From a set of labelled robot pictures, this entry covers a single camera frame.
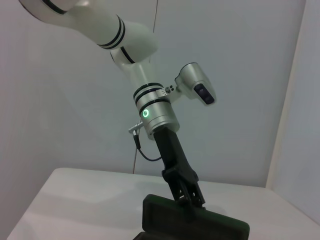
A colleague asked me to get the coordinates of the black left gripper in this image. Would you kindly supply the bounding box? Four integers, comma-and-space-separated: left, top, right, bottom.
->
152, 126, 207, 209

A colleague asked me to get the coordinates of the green glasses case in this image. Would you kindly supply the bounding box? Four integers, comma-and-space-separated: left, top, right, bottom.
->
133, 193, 251, 240

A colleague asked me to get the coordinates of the left gripper cable with plug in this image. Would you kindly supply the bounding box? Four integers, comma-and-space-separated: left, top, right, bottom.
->
127, 121, 164, 162

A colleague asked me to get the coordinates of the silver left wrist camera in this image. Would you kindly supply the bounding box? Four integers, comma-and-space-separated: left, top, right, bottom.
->
159, 62, 218, 107

